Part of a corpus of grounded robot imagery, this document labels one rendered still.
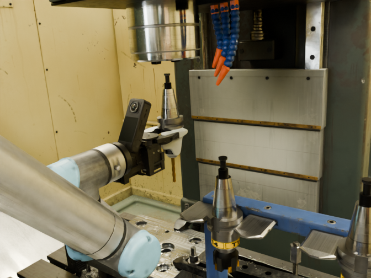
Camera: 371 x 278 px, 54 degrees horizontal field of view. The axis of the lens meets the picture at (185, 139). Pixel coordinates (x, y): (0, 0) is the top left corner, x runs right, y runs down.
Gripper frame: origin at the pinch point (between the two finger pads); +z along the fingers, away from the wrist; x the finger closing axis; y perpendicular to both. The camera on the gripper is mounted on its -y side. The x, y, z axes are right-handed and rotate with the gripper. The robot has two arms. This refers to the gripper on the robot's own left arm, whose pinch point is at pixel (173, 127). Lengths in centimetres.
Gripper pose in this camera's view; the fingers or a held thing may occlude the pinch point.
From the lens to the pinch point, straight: 88.8
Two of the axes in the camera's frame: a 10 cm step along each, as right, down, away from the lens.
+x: 8.1, 1.1, -5.7
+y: 0.6, 9.6, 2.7
